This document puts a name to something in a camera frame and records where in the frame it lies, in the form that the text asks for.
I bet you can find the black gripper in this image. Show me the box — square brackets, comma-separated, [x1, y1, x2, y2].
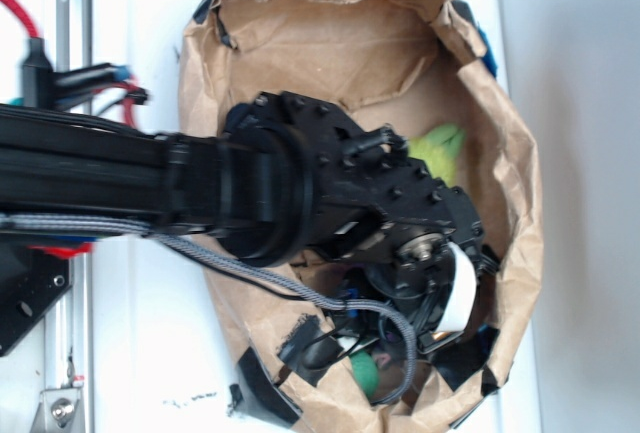
[309, 172, 496, 359]

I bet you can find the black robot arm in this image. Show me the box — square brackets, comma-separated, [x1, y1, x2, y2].
[1, 93, 497, 352]

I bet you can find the green plush frog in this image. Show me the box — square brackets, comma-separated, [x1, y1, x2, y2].
[409, 123, 466, 187]

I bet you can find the small green ball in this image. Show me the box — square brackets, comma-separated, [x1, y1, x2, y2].
[349, 350, 380, 398]

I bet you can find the brown paper bag bin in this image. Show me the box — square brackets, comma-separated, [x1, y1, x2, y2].
[179, 0, 543, 432]

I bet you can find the gray braided cable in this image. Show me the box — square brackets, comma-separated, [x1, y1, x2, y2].
[0, 216, 417, 401]

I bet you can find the red cable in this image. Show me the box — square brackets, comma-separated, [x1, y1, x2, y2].
[0, 0, 146, 127]

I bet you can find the aluminium frame rail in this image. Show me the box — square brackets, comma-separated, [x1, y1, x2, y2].
[44, 0, 95, 432]

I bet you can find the metal corner bracket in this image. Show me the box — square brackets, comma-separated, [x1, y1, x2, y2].
[30, 387, 85, 433]

